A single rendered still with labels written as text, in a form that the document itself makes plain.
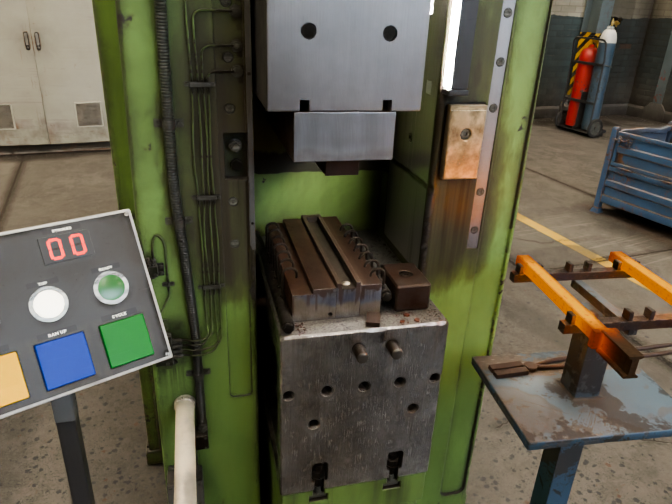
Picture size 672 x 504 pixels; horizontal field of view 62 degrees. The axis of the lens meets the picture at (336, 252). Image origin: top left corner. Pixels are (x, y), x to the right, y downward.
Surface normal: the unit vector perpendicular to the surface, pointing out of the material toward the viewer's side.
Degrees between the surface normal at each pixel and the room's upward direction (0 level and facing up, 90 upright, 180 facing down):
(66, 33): 90
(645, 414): 0
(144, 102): 90
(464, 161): 90
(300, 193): 90
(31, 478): 0
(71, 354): 60
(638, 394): 0
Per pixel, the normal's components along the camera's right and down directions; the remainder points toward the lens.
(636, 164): -0.88, 0.15
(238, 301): 0.24, 0.41
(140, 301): 0.56, -0.15
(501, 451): 0.04, -0.91
